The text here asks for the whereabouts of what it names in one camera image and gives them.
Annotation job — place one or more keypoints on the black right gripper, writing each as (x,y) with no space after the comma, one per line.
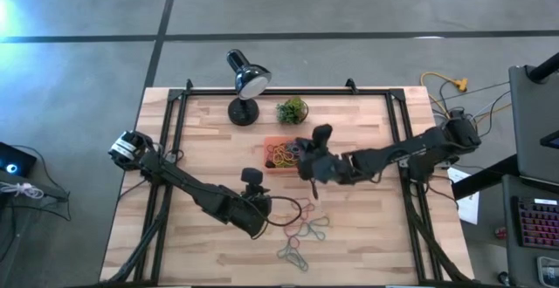
(327,166)

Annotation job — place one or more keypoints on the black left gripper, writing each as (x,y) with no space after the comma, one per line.
(257,209)

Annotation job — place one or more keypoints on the yellow rubber band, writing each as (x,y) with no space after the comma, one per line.
(286,159)

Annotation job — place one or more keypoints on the thick black rubber band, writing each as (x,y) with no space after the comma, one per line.
(270,164)

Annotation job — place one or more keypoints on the red rubber band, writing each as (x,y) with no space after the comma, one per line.
(288,231)
(305,200)
(270,148)

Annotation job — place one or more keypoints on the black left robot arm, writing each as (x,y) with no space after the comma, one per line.
(188,187)

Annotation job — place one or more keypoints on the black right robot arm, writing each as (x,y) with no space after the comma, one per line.
(406,152)

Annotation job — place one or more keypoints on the orange translucent plastic bin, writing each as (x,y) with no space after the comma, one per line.
(268,141)

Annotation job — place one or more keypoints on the small green potted plant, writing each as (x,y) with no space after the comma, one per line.
(291,111)

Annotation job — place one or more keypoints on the black desk lamp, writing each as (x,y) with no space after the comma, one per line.
(243,112)

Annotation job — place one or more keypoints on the white paper sheet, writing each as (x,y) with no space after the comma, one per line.
(469,209)

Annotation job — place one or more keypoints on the black desk support beam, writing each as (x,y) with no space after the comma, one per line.
(485,176)

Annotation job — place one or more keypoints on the small red object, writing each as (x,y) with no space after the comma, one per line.
(501,233)

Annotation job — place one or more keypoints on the dark grey side desk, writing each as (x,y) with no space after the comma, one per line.
(511,235)

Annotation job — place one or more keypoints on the grey workstation desk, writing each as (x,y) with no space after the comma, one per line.
(533,122)

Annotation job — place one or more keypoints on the black box with blue light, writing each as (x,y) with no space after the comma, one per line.
(22,159)

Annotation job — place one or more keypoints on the backlit computer keyboard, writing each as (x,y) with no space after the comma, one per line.
(539,222)

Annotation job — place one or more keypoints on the black stand pole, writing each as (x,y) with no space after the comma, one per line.
(543,70)

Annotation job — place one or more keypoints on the light grey handheld device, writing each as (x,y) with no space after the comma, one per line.
(549,268)

